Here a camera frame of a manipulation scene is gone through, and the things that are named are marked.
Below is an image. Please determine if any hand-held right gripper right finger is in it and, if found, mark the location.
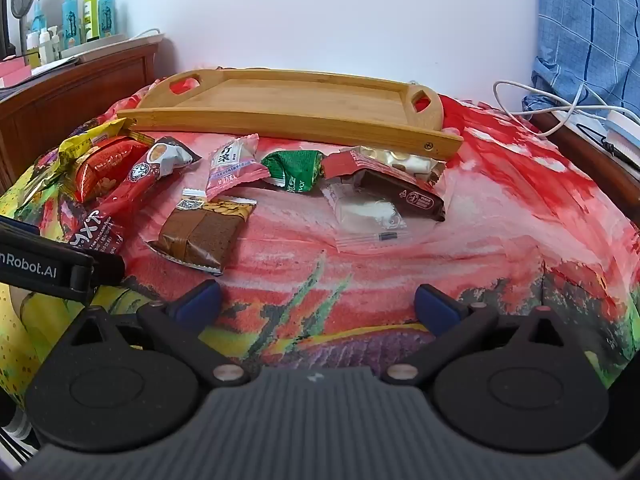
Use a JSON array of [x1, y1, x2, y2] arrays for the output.
[[382, 284, 585, 387]]

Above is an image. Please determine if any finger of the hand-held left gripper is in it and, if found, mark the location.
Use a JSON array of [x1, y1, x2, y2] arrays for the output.
[[92, 254, 127, 286]]

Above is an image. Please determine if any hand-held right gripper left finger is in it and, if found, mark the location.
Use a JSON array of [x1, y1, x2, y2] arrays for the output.
[[52, 280, 251, 389]]

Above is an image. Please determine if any brown cake packet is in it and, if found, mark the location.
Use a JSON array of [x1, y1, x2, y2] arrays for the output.
[[146, 189, 257, 276]]

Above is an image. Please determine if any long red stick packet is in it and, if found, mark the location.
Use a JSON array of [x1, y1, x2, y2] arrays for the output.
[[67, 136, 202, 261]]

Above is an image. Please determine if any red and gold snack packet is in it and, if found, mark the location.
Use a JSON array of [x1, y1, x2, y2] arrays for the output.
[[74, 134, 155, 203]]

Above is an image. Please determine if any clear packet with white filling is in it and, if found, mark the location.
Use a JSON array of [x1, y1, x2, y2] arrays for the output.
[[321, 181, 410, 253]]

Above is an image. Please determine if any red and brown wafer packet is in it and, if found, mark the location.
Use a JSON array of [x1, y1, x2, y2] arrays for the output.
[[320, 151, 447, 222]]

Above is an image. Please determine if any yellow snack packet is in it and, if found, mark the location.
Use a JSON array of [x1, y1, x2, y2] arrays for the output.
[[58, 117, 128, 166]]

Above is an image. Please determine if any pink candy packet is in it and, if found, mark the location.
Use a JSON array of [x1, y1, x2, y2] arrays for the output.
[[205, 133, 271, 202]]

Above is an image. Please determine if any white and gold snack packet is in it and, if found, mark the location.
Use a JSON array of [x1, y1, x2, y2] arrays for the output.
[[347, 146, 447, 183]]

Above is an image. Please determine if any green candy packet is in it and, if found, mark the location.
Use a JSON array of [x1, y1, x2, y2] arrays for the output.
[[260, 150, 326, 195]]

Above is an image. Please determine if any wooden tray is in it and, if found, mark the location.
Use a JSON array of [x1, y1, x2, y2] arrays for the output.
[[116, 69, 465, 160]]

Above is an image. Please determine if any printed floral cloth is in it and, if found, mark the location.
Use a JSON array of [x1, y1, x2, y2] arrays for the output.
[[0, 66, 640, 411]]

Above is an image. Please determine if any brown wooden cabinet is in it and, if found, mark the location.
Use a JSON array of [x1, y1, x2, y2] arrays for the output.
[[0, 40, 161, 191]]

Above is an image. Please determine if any pink box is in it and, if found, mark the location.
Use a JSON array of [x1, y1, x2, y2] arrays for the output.
[[0, 59, 32, 88]]

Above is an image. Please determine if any stack of papers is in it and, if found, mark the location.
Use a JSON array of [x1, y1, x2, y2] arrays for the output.
[[27, 54, 82, 80]]

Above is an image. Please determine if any dark wooden ledge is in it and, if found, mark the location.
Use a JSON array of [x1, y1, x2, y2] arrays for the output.
[[532, 110, 640, 211]]

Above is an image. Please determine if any small white tray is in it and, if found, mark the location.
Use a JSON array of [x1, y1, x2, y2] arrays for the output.
[[59, 34, 128, 60]]

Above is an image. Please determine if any large white tray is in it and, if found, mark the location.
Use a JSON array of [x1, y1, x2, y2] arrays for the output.
[[75, 31, 166, 63]]

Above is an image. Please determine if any tall teal spray bottle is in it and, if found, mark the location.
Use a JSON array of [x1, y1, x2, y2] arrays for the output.
[[98, 0, 115, 39], [62, 0, 82, 47]]

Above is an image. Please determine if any yellow-green spray bottle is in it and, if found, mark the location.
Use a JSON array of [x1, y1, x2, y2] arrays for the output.
[[82, 0, 101, 43]]

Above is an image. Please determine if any black television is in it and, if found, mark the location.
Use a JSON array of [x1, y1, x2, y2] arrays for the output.
[[0, 0, 13, 58]]

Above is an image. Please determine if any blue checkered cloth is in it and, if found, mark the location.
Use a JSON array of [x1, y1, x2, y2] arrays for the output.
[[530, 0, 640, 116]]

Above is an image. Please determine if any black cable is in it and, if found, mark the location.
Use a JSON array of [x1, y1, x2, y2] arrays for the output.
[[575, 122, 640, 166]]

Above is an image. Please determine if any white charger cable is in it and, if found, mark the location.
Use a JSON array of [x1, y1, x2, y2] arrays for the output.
[[492, 79, 640, 122]]

